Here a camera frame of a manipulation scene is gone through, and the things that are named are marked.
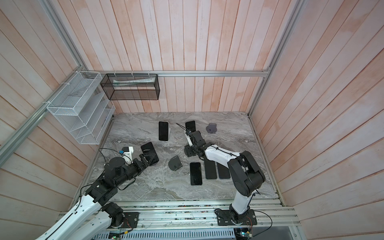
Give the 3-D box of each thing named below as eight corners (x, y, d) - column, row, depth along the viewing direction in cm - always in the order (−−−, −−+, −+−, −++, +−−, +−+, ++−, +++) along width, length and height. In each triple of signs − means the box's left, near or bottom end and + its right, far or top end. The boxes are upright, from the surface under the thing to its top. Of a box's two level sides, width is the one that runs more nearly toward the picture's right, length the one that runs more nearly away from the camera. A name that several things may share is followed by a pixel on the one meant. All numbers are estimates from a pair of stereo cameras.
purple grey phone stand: (206, 134, 111) (207, 129, 107) (206, 127, 115) (206, 123, 110) (216, 134, 111) (217, 129, 107) (215, 127, 115) (216, 123, 110)
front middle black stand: (174, 173, 91) (173, 168, 85) (168, 167, 94) (167, 161, 88) (182, 166, 94) (182, 161, 88) (177, 160, 97) (176, 154, 91)
